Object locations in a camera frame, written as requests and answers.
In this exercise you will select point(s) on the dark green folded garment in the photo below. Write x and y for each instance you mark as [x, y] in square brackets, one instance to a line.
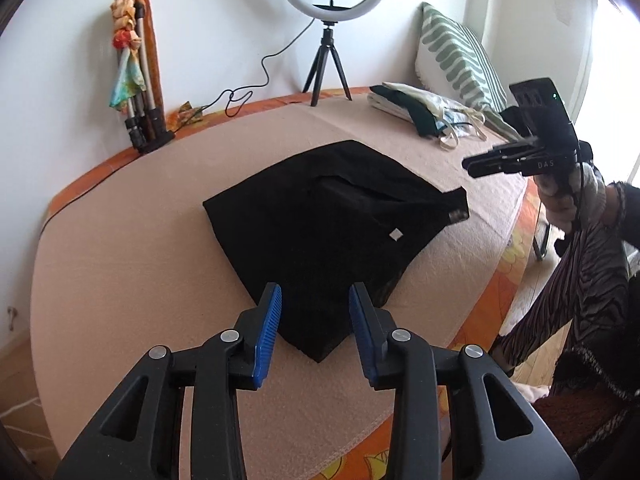
[425, 115]

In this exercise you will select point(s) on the person's brown clothing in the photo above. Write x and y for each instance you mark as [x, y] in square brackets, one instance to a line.
[575, 425]

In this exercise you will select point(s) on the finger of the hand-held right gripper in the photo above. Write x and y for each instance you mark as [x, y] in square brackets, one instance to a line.
[495, 166]
[515, 148]

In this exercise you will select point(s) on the person's right hand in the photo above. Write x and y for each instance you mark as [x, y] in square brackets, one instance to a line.
[557, 205]

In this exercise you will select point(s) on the light blue folded garment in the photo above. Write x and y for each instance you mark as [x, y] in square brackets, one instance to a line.
[452, 119]

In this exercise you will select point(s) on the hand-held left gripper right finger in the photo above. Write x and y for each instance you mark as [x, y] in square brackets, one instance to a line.
[362, 340]

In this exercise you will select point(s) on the metal chair leg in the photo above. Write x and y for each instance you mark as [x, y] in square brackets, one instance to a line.
[539, 250]

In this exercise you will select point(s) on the folded silver tripod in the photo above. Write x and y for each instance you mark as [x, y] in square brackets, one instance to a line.
[145, 75]

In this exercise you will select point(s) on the colourful patterned scarf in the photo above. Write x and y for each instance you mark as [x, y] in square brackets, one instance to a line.
[127, 80]

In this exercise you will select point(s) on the black t-shirt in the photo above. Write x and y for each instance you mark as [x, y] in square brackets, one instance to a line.
[310, 220]

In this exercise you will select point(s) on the person's right forearm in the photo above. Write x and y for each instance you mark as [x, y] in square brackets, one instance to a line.
[575, 285]

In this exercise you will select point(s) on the black mini tripod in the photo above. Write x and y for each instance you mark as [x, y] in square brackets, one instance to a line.
[327, 40]

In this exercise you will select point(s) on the small patterned cloth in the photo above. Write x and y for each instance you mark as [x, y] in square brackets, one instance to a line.
[182, 115]

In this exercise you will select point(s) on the green striped white cushion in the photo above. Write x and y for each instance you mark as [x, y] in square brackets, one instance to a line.
[450, 45]

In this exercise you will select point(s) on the pink blanket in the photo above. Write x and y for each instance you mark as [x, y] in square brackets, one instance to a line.
[125, 285]

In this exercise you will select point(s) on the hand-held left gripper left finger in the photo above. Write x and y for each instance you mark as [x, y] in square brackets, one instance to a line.
[267, 330]

